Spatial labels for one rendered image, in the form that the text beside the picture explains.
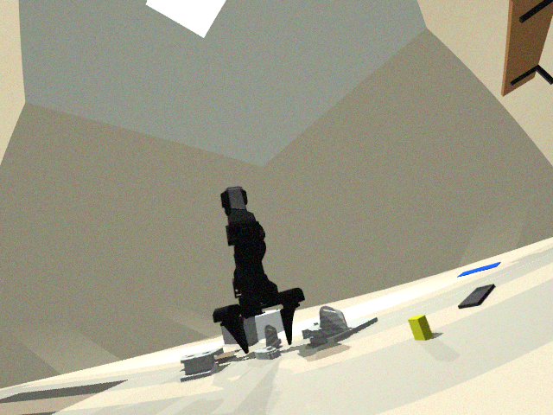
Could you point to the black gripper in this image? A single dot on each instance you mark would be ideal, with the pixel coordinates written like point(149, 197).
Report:
point(253, 287)

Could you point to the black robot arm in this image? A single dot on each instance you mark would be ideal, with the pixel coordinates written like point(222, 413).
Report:
point(247, 236)

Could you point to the yellow rectangular block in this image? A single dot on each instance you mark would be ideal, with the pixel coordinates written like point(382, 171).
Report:
point(420, 328)

